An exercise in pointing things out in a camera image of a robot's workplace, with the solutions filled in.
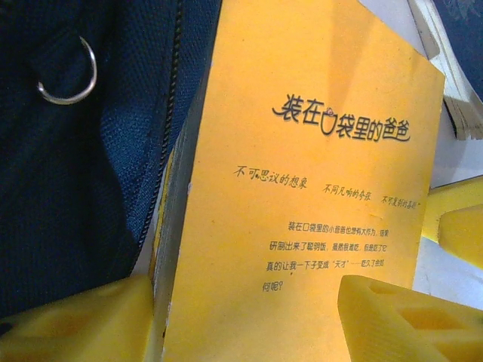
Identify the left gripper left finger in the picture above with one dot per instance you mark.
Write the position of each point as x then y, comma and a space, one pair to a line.
75, 328

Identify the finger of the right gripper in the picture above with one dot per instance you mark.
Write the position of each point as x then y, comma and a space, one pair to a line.
466, 235
453, 196

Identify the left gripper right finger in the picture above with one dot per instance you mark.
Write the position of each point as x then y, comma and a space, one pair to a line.
396, 324

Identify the navy blue backpack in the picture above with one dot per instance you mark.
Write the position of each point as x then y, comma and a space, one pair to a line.
56, 169

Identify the navy notebook with QR code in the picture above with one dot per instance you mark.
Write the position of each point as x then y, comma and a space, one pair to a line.
464, 120

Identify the yellow paperback book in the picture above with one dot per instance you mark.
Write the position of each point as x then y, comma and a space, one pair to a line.
302, 188

